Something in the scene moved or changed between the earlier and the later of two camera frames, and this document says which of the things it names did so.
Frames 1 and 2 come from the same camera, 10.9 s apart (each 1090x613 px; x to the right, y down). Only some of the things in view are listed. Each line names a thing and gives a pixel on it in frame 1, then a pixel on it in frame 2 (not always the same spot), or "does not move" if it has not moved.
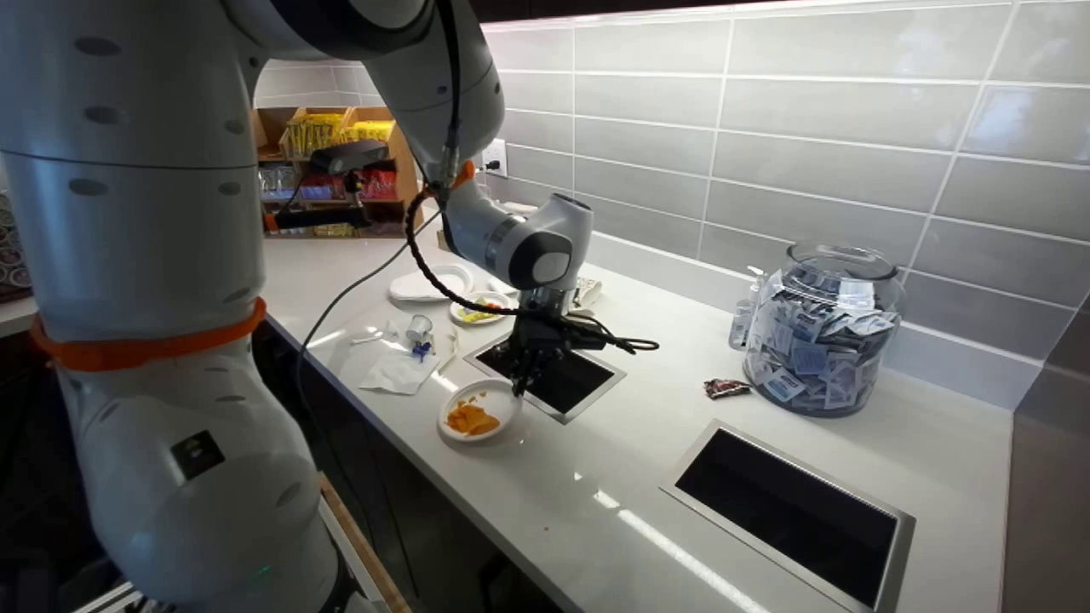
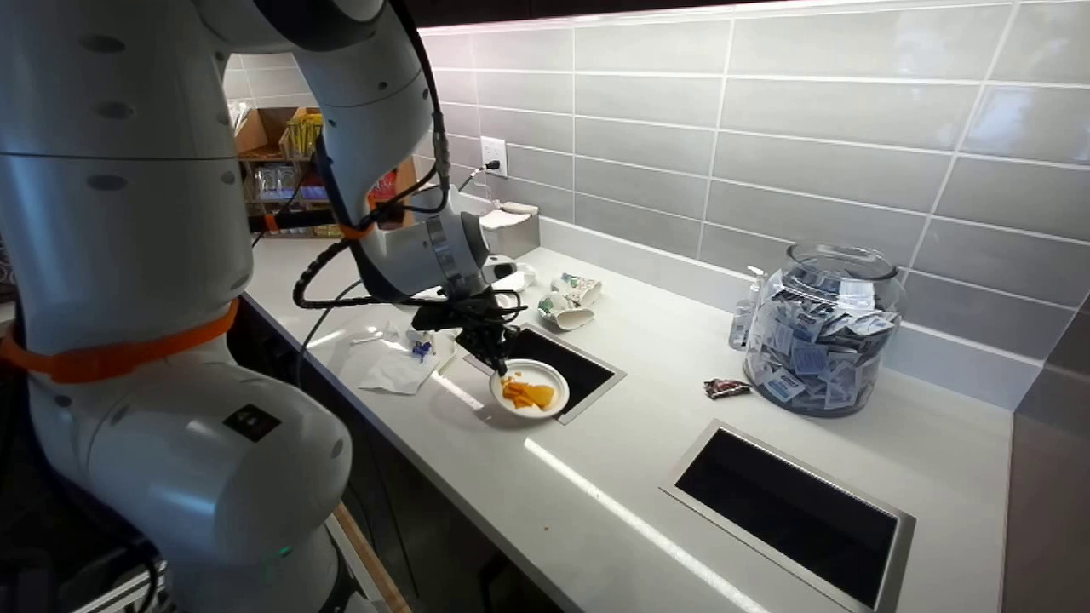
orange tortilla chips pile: [472, 421] → [522, 391]
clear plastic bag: [391, 360] does not move
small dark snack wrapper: [727, 387] does not move
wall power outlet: [495, 159] does not move
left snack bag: [587, 287] does not move
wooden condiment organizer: [331, 171] does not move
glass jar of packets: [816, 327] does not move
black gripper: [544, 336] → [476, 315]
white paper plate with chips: [476, 410] → [530, 388]
